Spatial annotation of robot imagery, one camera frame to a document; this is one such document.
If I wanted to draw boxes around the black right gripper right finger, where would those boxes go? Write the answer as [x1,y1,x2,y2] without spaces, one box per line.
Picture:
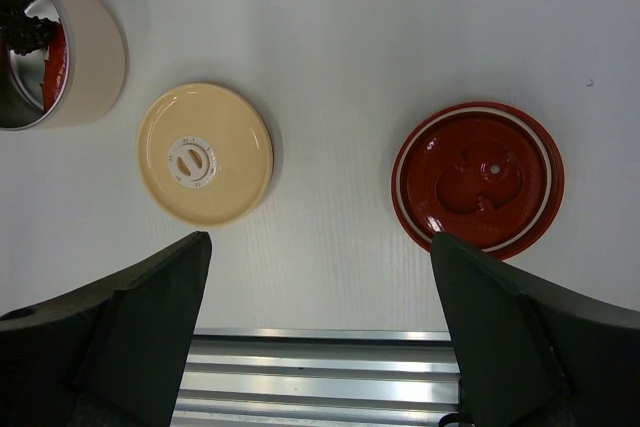
[431,233,639,426]

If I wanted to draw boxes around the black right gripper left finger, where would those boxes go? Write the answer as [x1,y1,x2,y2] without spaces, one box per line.
[1,232,212,426]

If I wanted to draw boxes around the red round lid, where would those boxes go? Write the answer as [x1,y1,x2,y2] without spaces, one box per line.
[390,101,565,260]

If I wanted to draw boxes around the cream round lid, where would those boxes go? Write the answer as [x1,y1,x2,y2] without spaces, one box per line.
[136,83,274,227]

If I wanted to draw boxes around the red sausage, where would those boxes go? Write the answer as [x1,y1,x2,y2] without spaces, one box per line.
[40,22,68,112]

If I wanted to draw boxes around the black sea cucumber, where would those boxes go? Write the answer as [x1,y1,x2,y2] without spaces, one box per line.
[1,9,57,56]

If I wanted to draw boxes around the beige steel lunch container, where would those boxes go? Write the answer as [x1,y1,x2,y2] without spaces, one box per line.
[1,0,126,131]

